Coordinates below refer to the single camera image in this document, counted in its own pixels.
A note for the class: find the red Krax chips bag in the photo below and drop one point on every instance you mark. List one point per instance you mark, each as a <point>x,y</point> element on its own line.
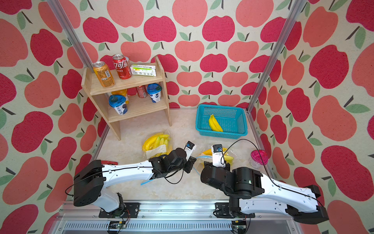
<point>107,162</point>

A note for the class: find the right aluminium corner post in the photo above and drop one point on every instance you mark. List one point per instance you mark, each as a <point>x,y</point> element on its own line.
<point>279,46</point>

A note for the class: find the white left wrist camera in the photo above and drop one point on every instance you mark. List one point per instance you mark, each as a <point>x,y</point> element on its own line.
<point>189,148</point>

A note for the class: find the red cola can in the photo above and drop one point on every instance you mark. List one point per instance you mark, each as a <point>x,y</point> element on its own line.
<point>121,64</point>

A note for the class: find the aluminium corner post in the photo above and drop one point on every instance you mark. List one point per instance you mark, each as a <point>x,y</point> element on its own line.
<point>279,46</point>
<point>66,25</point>

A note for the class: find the yellow container on shelf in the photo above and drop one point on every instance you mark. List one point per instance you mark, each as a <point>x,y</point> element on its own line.
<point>123,93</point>

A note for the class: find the orange drink can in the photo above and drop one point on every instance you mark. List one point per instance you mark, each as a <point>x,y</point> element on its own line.
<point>103,73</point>

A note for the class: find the blue lid yogurt cup back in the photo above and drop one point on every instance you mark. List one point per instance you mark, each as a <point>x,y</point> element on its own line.
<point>155,91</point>

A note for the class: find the small red can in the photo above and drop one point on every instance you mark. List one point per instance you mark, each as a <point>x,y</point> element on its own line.
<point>142,91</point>

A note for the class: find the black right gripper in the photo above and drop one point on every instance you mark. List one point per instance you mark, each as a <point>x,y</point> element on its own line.
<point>207,164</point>

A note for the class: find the blue lid yogurt cup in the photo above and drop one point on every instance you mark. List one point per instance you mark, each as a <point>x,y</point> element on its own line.
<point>119,103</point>
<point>155,91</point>

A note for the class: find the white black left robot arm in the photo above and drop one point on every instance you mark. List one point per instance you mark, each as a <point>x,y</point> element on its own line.
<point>91,183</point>

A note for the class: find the teal plastic basket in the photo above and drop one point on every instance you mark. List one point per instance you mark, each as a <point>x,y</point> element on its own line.
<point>231,119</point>

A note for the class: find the yellow bananas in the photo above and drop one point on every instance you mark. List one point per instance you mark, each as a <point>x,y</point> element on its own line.
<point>214,125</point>

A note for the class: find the left aluminium corner post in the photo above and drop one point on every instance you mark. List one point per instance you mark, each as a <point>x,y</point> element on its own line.
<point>66,25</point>

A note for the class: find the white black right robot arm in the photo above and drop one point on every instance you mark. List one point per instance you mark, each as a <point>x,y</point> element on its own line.
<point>251,192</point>

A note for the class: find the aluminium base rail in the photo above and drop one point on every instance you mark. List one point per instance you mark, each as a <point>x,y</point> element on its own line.
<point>169,217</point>

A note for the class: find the blue lid yogurt cup front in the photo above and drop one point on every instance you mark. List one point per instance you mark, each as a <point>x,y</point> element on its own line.
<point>119,103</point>

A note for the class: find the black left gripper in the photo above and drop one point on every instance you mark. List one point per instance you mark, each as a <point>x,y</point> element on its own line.
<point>191,162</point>

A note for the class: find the pink lid plastic jar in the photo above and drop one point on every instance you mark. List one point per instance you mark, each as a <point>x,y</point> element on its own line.
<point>258,158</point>

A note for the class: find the white green box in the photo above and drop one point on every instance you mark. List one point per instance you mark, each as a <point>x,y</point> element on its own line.
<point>143,70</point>

